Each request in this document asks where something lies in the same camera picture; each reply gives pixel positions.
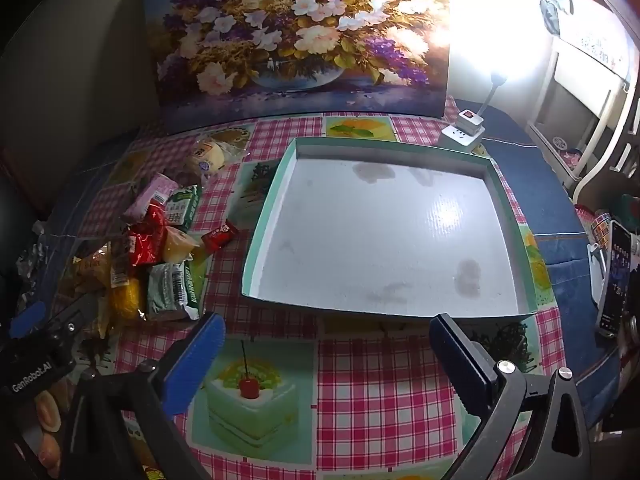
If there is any white adapter red switch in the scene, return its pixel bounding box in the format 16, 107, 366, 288
456, 108, 485, 133

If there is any flower painting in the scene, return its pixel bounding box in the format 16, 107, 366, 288
142, 0, 451, 133

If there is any yellow jelly cup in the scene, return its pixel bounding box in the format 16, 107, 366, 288
161, 226, 200, 265

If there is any round bun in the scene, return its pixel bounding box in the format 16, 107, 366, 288
187, 132, 251, 186

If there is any green white biscuit packet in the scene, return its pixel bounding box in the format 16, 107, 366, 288
162, 185, 203, 231

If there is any white shelf cart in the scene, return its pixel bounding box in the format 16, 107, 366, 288
527, 40, 631, 186

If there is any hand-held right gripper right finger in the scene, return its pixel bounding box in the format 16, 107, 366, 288
428, 313, 593, 480

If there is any crumpled foil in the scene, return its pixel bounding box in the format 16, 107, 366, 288
15, 240, 53, 311

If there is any white phone stand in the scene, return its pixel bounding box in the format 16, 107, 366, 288
585, 242, 608, 306

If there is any yellow cake packet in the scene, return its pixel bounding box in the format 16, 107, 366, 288
102, 237, 148, 322

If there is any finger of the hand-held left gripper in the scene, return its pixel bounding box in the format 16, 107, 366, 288
9, 301, 47, 339
44, 291, 101, 347

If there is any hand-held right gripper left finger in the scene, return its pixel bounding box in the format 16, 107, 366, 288
60, 311, 228, 480

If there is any smartphone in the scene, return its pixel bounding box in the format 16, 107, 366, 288
597, 220, 636, 338

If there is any pink snack packet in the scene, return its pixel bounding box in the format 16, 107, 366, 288
122, 172, 181, 223

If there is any white cardboard tray green rim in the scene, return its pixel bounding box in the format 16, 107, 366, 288
241, 136, 537, 320

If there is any blue cloth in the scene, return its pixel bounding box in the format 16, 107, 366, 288
445, 97, 621, 426

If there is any small dark red wafer packet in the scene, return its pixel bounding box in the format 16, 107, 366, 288
201, 220, 240, 252

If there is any green checked cake packet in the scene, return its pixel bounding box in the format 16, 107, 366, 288
145, 257, 203, 322

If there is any white gooseneck lamp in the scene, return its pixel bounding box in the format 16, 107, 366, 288
477, 72, 510, 117

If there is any tan bread packet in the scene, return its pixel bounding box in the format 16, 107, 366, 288
70, 255, 112, 311

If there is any teal toy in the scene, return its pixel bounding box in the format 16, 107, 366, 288
620, 192, 640, 231

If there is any blue white wall ornament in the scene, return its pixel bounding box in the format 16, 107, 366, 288
539, 0, 575, 32

